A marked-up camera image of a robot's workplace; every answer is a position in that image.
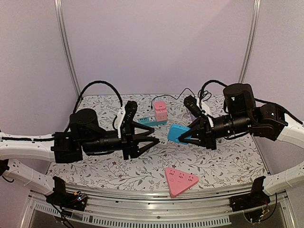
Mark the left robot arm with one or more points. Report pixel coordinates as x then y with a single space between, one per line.
84 136

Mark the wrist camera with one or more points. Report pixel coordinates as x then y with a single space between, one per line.
125 117
190 103

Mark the aluminium frame post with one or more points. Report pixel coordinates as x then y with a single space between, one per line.
65 45
250 41

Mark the floral table mat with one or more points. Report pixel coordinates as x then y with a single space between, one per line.
234 162

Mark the pink cube socket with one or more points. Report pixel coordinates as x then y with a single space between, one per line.
161 115

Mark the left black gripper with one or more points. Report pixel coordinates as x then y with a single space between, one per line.
129 147

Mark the pink triangular power strip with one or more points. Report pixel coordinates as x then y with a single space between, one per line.
179 181

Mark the teal power strip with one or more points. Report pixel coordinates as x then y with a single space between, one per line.
150 121

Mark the aluminium front rail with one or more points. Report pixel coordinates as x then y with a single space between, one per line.
200 208

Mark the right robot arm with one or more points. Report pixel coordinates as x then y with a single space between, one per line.
245 114

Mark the white power strip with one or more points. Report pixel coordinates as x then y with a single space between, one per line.
162 142

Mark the right aluminium frame post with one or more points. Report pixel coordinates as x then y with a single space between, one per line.
250 41

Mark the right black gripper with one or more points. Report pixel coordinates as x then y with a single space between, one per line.
206 132

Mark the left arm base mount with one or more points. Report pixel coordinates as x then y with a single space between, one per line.
60 197

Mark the blue plug adapter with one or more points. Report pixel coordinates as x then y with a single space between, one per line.
175 132

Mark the purple power strip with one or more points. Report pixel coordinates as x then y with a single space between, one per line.
192 117

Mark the left aluminium frame post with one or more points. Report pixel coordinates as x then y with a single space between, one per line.
65 45

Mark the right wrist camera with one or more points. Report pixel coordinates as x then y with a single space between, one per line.
190 103

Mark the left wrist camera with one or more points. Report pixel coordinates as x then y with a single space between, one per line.
125 117

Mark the small pink square adapter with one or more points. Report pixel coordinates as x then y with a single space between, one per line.
159 106

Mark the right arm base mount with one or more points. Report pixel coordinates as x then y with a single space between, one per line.
255 198

